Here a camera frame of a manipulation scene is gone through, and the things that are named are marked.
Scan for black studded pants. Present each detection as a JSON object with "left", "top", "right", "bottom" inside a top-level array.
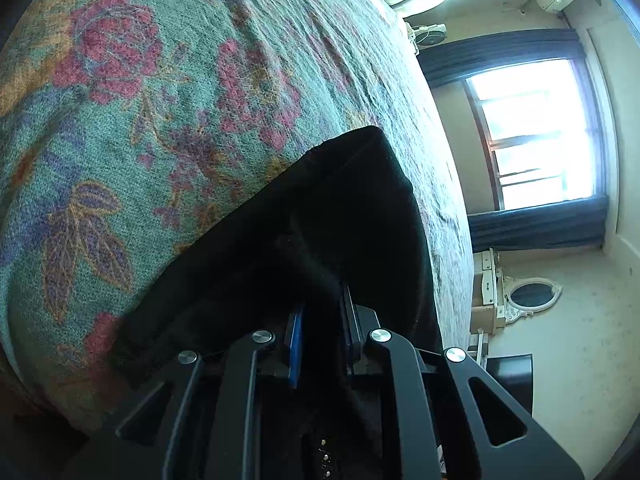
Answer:
[{"left": 110, "top": 124, "right": 444, "bottom": 480}]

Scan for white tv console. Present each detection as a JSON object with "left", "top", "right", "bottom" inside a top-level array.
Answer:
[{"left": 466, "top": 328, "right": 489, "bottom": 368}]

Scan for cream dressing table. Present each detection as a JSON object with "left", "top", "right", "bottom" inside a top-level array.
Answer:
[{"left": 470, "top": 248, "right": 506, "bottom": 335}]

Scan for black flat television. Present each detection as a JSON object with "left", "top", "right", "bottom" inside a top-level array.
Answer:
[{"left": 486, "top": 353, "right": 534, "bottom": 414}]

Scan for oval vanity mirror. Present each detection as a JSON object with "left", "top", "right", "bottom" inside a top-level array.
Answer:
[{"left": 503, "top": 276, "right": 563, "bottom": 325}]

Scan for right navy curtain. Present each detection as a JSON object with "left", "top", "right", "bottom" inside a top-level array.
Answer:
[{"left": 468, "top": 195, "right": 608, "bottom": 252}]

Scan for navy curtain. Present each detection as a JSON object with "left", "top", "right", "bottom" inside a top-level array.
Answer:
[
  {"left": 418, "top": 28, "right": 586, "bottom": 88},
  {"left": 468, "top": 195, "right": 608, "bottom": 252}
]

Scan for left navy curtain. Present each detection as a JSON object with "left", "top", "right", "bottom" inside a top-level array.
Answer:
[{"left": 418, "top": 28, "right": 586, "bottom": 88}]

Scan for floral bedspread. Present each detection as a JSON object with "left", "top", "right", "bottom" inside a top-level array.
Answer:
[{"left": 1, "top": 0, "right": 472, "bottom": 430}]

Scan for white desk fan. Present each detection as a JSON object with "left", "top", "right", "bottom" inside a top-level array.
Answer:
[{"left": 408, "top": 24, "right": 447, "bottom": 50}]

